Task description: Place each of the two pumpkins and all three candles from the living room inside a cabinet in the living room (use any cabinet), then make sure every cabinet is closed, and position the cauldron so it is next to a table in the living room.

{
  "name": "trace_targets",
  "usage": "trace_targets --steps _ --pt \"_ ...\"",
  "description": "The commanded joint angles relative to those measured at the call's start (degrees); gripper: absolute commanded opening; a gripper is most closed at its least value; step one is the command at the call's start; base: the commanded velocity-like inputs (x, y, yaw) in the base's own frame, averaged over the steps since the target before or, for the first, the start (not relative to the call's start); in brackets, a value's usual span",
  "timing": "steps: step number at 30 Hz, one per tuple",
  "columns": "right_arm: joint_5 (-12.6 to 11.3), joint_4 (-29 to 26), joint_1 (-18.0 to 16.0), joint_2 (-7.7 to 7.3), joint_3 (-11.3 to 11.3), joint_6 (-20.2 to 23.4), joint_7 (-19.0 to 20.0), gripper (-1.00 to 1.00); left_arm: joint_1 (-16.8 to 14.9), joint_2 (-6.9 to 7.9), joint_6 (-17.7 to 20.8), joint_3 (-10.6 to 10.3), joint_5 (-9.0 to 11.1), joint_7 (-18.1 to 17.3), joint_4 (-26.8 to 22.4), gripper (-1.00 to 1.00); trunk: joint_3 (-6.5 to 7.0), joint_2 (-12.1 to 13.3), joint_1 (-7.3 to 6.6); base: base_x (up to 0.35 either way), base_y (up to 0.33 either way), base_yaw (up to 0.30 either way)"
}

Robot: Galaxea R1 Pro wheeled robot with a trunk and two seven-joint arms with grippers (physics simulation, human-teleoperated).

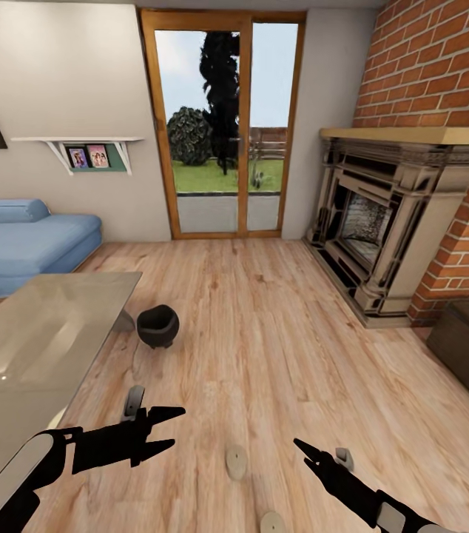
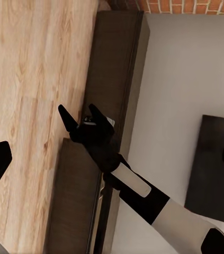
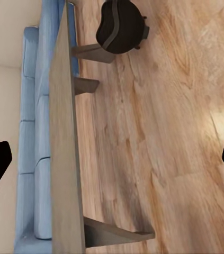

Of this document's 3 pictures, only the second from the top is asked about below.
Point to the cabinet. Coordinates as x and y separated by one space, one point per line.
85 208

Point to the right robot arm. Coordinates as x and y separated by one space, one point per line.
185 231

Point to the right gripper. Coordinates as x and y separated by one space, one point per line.
95 138

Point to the wall mounted tv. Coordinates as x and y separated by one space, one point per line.
205 195

